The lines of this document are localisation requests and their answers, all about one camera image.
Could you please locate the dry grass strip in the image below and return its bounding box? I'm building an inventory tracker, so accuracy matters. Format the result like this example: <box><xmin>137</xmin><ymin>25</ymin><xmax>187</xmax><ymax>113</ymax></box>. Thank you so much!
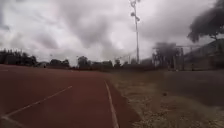
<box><xmin>105</xmin><ymin>69</ymin><xmax>224</xmax><ymax>128</ymax></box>

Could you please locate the red running track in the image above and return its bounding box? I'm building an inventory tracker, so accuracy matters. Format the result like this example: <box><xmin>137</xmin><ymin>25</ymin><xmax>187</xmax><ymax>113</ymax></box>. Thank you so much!
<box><xmin>0</xmin><ymin>64</ymin><xmax>142</xmax><ymax>128</ymax></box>

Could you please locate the long low building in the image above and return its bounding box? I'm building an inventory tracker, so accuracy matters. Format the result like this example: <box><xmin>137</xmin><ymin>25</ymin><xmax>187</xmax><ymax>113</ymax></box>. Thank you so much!
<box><xmin>181</xmin><ymin>38</ymin><xmax>224</xmax><ymax>71</ymax></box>

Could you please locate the large dark tree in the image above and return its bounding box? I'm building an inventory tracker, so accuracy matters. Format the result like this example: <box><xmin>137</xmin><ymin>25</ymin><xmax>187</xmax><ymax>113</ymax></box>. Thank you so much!
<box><xmin>186</xmin><ymin>0</ymin><xmax>224</xmax><ymax>44</ymax></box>

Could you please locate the distant row of trees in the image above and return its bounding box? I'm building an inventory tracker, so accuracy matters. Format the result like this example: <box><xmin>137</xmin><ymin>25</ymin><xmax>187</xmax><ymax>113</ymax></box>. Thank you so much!
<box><xmin>0</xmin><ymin>48</ymin><xmax>155</xmax><ymax>71</ymax></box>

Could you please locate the tall floodlight mast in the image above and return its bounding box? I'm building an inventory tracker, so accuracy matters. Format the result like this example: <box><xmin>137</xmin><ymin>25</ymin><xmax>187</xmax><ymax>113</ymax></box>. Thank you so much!
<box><xmin>129</xmin><ymin>0</ymin><xmax>142</xmax><ymax>65</ymax></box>

